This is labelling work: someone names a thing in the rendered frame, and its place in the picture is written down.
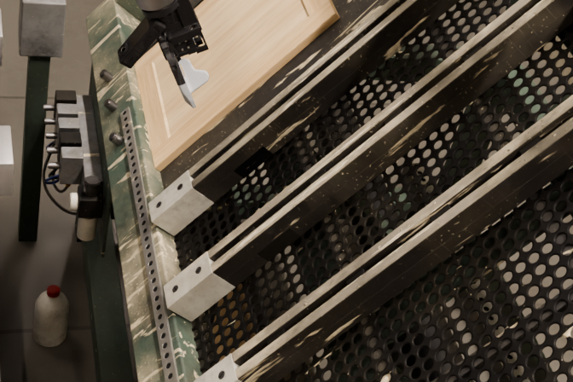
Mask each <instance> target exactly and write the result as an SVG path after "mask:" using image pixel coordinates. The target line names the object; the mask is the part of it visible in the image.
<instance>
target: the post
mask: <svg viewBox="0 0 573 382"><path fill-rule="evenodd" d="M49 67H50V57H39V56H28V61H27V76H26V105H25V119H24V134H23V148H22V163H21V178H20V206H19V221H18V241H37V237H38V215H39V204H40V193H41V181H42V169H43V147H44V135H45V123H44V119H45V118H46V113H47V111H44V110H43V105H44V104H47V100H48V89H49Z"/></svg>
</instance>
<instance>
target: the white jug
mask: <svg viewBox="0 0 573 382"><path fill-rule="evenodd" d="M60 290H61V289H60V288H59V287H58V286H57V285H50V286H48V288H47V291H45V292H42V293H41V294H40V296H39V297H38V298H37V300H36V302H35V309H34V320H33V331H32V336H33V338H34V340H35V341H36V342H37V343H38V344H40V345H42V346H44V347H55V346H57V345H59V344H61V343H62V342H63V341H64V340H65V338H66V335H67V322H68V313H69V302H68V300H67V297H66V296H65V294H64V293H63V292H60Z"/></svg>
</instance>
